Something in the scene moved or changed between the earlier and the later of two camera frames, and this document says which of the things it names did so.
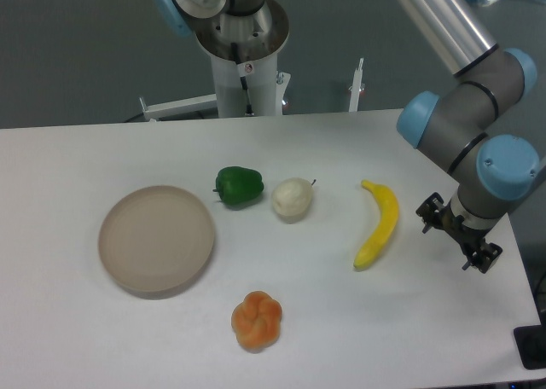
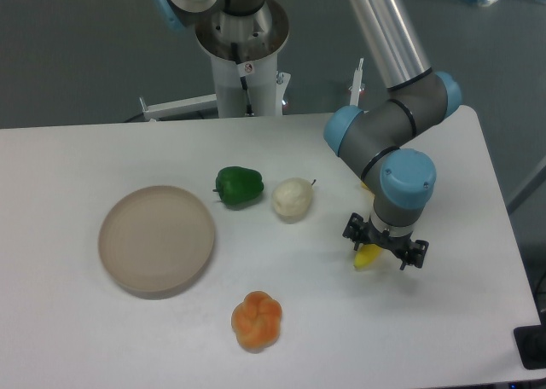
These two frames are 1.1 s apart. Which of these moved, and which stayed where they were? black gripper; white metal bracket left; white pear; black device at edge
Moved: black gripper
Stayed: black device at edge; white pear; white metal bracket left
